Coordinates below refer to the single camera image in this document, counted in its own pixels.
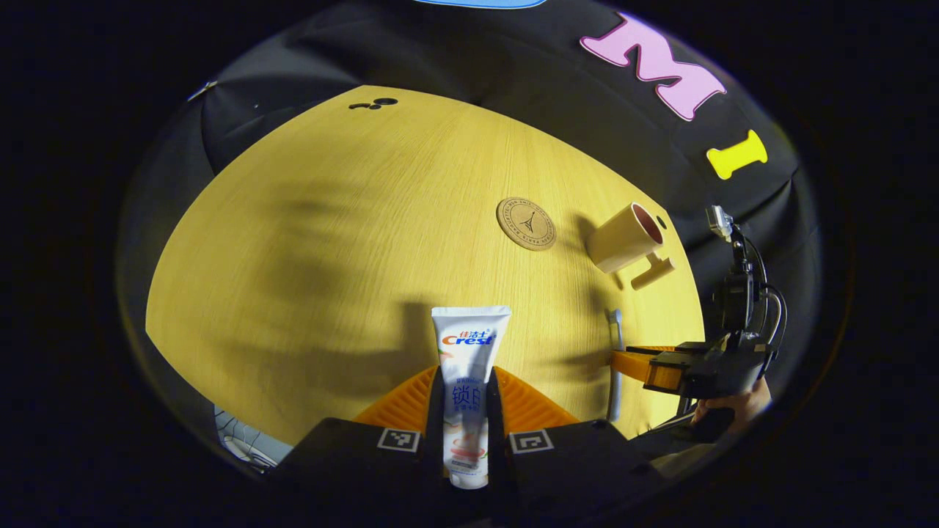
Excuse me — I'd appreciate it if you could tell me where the wooden desktop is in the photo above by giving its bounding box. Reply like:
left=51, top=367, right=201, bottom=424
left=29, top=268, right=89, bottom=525
left=145, top=85, right=705, bottom=447

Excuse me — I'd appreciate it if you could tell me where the round brown coaster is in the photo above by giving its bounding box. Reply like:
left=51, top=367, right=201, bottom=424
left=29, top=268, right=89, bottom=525
left=497, top=197, right=557, bottom=252

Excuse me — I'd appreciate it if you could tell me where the white toothpaste tube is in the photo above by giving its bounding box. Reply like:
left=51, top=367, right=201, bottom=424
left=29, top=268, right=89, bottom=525
left=431, top=306, right=512, bottom=490

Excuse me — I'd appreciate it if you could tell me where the white toothbrush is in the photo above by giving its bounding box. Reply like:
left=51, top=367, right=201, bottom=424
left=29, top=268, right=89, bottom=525
left=605, top=308, right=625, bottom=423

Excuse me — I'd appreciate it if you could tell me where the beige cup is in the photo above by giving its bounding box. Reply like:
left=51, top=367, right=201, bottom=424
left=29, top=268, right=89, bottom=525
left=585, top=202, right=676, bottom=291

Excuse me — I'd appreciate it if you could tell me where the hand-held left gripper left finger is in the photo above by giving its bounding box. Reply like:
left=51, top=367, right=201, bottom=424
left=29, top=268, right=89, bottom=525
left=271, top=365, right=447, bottom=507

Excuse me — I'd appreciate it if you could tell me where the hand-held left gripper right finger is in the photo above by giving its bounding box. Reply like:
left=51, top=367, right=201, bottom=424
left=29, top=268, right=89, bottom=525
left=488, top=367, right=665, bottom=514

